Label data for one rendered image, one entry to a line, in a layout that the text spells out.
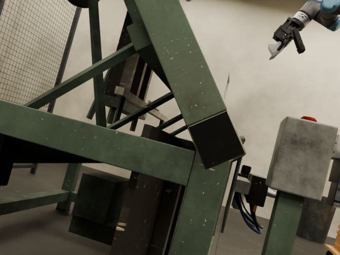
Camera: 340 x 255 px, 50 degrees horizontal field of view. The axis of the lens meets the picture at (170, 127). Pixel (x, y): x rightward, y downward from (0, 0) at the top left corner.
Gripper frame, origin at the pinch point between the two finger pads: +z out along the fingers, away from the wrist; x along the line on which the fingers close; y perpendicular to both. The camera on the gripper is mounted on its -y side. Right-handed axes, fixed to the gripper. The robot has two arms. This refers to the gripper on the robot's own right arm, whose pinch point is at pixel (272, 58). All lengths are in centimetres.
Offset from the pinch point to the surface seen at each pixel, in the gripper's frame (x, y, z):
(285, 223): 82, -38, 52
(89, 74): 74, 29, 58
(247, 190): 57, -28, 53
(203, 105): 85, -5, 44
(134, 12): 72, 32, 36
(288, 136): 85, -25, 36
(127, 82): -71, 74, 57
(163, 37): 85, 15, 37
